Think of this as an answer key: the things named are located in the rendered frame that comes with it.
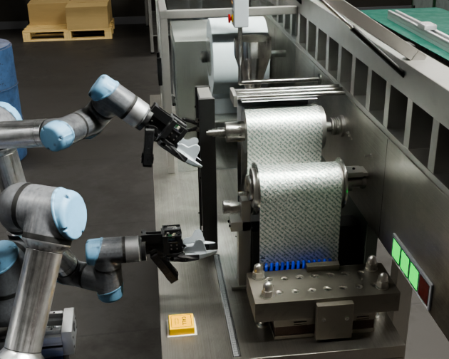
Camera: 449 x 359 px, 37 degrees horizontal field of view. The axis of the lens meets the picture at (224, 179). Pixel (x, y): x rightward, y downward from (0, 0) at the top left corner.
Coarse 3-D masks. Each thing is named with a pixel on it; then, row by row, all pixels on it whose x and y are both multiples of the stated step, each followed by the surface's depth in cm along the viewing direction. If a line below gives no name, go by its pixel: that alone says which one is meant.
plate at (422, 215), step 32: (320, 96) 240; (352, 128) 204; (352, 160) 206; (384, 160) 177; (352, 192) 208; (384, 192) 178; (416, 192) 156; (384, 224) 180; (416, 224) 157; (448, 224) 140; (416, 256) 158; (448, 256) 141; (448, 288) 142; (448, 320) 143
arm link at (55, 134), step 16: (0, 128) 179; (16, 128) 176; (32, 128) 173; (48, 128) 167; (64, 128) 168; (80, 128) 172; (0, 144) 180; (16, 144) 177; (32, 144) 175; (48, 144) 169; (64, 144) 168
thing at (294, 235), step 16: (320, 208) 190; (336, 208) 190; (272, 224) 190; (288, 224) 191; (304, 224) 191; (320, 224) 192; (336, 224) 192; (272, 240) 192; (288, 240) 193; (304, 240) 193; (320, 240) 194; (336, 240) 194; (272, 256) 194; (288, 256) 195; (304, 256) 195; (320, 256) 196; (336, 256) 197
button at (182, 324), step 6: (174, 318) 189; (180, 318) 189; (186, 318) 189; (192, 318) 189; (174, 324) 186; (180, 324) 186; (186, 324) 186; (192, 324) 186; (174, 330) 185; (180, 330) 185; (186, 330) 185; (192, 330) 185
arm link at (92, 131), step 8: (88, 104) 179; (80, 112) 176; (88, 112) 177; (96, 112) 177; (88, 120) 175; (96, 120) 178; (104, 120) 179; (88, 128) 175; (96, 128) 179; (88, 136) 182
